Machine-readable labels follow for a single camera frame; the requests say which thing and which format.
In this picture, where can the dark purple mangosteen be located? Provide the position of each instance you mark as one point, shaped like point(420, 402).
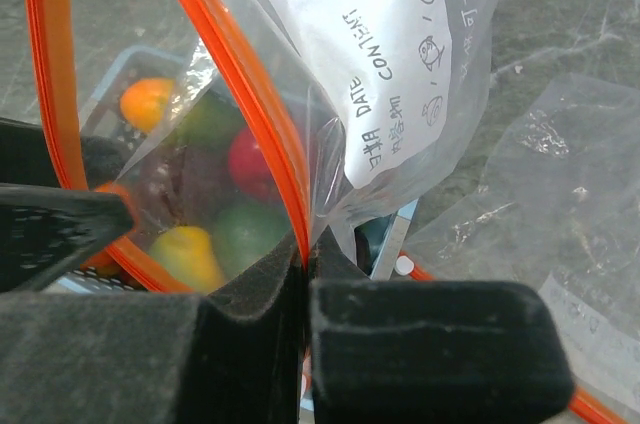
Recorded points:
point(184, 185)

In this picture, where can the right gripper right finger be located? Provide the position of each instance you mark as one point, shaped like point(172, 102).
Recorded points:
point(406, 351)

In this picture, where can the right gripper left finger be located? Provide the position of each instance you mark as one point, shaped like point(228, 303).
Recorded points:
point(139, 357)

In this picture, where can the orange green mango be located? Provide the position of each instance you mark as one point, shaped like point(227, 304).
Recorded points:
point(143, 103)

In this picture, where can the red apple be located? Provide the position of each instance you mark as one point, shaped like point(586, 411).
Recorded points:
point(249, 170)

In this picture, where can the yellow green mango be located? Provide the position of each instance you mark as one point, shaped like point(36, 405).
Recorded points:
point(186, 253)

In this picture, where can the light blue plastic basket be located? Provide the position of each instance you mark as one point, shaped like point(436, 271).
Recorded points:
point(105, 125)

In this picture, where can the green lime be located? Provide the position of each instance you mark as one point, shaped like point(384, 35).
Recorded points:
point(244, 232)

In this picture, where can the spare clear plastic bag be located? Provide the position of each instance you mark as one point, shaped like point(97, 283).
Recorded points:
point(557, 209)

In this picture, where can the clear orange zip bag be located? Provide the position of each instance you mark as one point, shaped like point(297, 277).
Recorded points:
point(405, 83)

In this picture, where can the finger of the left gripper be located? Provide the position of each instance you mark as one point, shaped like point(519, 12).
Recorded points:
point(25, 158)
point(47, 232)

